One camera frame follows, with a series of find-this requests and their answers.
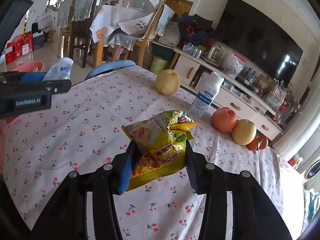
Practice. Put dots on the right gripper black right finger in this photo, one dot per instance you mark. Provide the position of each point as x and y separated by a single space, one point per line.
191 164

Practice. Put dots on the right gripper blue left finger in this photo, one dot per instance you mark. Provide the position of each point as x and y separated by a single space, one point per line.
127 163

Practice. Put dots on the yellow green snack bag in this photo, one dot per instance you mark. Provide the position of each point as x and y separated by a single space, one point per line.
161 141

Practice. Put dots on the white blue plastic bag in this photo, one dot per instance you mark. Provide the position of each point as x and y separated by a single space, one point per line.
60 72

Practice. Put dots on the person's left hand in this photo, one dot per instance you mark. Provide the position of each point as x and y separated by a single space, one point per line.
3 134

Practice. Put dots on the pink plastic bin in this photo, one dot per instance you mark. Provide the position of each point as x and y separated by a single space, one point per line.
28 67

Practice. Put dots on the red gift boxes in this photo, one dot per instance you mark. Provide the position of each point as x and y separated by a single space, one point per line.
20 46

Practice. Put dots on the cherry print tablecloth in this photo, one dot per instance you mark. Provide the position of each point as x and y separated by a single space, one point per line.
83 131

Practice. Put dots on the red apple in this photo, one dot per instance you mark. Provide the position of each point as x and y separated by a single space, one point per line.
224 119

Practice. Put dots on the yellow pear beside apple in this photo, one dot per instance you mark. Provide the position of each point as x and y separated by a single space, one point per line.
244 132

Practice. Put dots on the orange tangerine with leaf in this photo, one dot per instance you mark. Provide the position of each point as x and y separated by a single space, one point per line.
253 145

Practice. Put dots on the orange tangerine far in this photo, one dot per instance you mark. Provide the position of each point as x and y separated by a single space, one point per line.
262 142

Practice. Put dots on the white tv cabinet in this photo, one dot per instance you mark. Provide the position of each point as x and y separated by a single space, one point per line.
234 95

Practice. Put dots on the white plastic bottle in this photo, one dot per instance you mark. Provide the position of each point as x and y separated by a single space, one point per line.
208 88

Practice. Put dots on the blue stool seat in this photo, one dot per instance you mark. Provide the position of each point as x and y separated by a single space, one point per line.
109 67

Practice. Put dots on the yellow pear near bottle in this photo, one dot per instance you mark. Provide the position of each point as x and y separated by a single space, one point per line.
168 82

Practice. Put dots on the green waste bin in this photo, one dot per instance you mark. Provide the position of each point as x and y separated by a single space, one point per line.
158 64

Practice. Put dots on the dark wooden chair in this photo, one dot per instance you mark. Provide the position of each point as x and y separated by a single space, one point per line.
84 11

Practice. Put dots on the clear plastic bag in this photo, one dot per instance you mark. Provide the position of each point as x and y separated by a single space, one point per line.
232 64

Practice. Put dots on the dining table with cloth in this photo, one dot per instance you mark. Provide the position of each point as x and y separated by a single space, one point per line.
108 36

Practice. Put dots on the washing machine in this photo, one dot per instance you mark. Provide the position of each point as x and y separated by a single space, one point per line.
311 176

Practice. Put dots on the dark flower bouquet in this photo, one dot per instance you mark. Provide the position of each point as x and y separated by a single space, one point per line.
194 29

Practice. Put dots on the mesh food cover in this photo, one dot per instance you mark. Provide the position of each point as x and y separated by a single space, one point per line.
135 16

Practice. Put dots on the black television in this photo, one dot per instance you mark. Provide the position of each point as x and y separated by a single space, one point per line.
256 37

